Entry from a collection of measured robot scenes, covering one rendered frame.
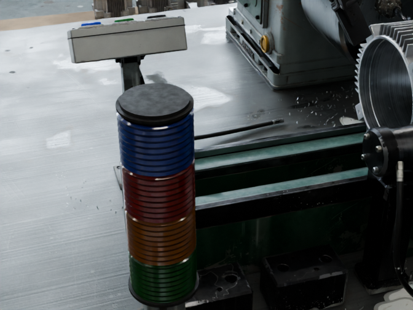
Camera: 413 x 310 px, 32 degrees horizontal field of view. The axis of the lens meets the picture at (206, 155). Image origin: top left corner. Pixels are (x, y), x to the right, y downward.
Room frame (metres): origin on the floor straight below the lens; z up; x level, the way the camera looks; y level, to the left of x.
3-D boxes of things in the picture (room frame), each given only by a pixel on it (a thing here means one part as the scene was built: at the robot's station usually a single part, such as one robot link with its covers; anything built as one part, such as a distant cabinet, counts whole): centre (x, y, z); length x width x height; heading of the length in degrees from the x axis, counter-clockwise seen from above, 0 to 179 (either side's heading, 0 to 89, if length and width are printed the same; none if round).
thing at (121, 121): (0.48, 0.04, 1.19); 0.06 x 0.06 x 0.04
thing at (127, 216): (0.48, 0.04, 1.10); 0.06 x 0.06 x 0.04
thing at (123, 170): (0.48, 0.04, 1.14); 0.06 x 0.06 x 0.04
